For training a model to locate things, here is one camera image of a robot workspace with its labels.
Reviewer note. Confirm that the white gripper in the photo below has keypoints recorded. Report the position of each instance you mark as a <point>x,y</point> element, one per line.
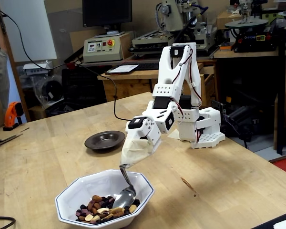
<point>143,130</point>

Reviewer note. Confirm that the metal spoon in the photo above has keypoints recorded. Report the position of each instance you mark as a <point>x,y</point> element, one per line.
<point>124,198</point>

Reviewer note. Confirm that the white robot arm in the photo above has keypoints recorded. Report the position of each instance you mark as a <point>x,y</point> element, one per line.
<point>165,71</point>

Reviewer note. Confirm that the brown metal plate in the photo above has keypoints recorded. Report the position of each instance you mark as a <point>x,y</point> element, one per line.
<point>97,143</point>

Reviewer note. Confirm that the white octagonal bowl blue rim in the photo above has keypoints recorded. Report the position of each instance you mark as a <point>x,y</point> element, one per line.
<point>90,183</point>

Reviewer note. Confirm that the wooden desk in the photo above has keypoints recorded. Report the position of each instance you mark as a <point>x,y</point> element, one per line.
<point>128,88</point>

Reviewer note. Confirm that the trail mix heap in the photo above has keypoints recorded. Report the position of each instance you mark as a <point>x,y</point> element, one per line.
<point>97,210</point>

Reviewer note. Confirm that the black plastic crate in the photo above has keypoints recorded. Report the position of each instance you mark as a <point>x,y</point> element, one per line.
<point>83,88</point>

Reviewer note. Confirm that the white paper sheet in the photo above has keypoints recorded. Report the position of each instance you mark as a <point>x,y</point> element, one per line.
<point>124,68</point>

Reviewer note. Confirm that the black keyboard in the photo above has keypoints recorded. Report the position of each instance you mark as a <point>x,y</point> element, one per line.
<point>147,66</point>

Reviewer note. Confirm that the beige control box red button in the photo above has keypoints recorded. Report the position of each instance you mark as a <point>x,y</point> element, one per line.
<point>114,53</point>

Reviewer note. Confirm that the clear plastic bag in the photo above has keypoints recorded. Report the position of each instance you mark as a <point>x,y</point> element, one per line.
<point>50,90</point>

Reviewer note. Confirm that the small cardboard box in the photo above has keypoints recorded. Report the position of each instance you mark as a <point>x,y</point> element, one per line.
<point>38,113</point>

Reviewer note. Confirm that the red plug connector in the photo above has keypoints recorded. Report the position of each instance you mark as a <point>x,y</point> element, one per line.
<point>71,65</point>

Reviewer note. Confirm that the white plastic box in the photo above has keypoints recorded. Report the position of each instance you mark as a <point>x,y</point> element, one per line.
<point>38,68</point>

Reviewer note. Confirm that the orange and black clamp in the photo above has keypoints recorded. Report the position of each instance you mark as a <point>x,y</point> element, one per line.
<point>10,114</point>

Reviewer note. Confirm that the wooden shelf board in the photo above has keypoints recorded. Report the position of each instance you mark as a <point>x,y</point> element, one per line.
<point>228,54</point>

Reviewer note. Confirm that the flat cardboard sheet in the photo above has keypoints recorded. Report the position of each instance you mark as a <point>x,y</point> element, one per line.
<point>2,134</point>

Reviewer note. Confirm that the orange block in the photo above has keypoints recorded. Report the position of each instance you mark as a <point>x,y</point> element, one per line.
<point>226,47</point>

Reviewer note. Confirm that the beige CNC milling machine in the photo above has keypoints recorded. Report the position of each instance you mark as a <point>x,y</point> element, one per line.
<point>174,16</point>

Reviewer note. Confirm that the black computer monitor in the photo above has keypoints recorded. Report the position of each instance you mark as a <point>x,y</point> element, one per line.
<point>107,12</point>

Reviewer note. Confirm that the black flat panel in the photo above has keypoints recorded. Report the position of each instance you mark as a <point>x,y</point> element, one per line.
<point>264,225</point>

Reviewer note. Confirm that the brown cardboard box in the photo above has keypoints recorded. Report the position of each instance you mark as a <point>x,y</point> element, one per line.
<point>222,21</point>

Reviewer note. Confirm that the standing person grey trousers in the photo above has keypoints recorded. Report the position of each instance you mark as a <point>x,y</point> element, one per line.
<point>0,71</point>

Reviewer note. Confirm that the white board panel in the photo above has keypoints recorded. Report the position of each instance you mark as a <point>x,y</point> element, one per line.
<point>31,31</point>

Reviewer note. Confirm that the black scroll saw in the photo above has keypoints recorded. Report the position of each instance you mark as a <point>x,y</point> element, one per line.
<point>252,39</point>

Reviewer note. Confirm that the green tool case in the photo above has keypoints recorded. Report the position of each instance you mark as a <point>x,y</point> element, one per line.
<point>272,16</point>

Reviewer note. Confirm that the black metal rack frame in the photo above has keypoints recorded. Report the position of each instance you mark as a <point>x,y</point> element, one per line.
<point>280,95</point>

